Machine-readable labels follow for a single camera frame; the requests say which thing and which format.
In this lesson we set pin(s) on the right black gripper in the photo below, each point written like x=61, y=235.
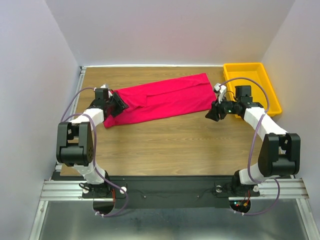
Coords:
x=213, y=113

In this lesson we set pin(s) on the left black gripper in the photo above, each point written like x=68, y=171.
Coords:
x=121, y=105

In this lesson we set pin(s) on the red t shirt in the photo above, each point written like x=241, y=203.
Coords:
x=164, y=99

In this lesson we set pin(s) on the yellow plastic bin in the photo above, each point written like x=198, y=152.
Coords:
x=255, y=75

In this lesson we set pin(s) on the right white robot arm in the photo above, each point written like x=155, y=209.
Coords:
x=280, y=151

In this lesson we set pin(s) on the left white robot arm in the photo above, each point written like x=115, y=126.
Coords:
x=77, y=141

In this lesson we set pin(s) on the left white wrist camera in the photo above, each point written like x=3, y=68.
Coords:
x=104, y=86

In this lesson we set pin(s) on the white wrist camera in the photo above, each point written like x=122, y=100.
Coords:
x=104, y=86
x=220, y=90

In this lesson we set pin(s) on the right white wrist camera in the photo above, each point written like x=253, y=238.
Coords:
x=220, y=90

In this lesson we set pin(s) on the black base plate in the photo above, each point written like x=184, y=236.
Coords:
x=161, y=192

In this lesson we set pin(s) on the aluminium frame rail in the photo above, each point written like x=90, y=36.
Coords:
x=60, y=193

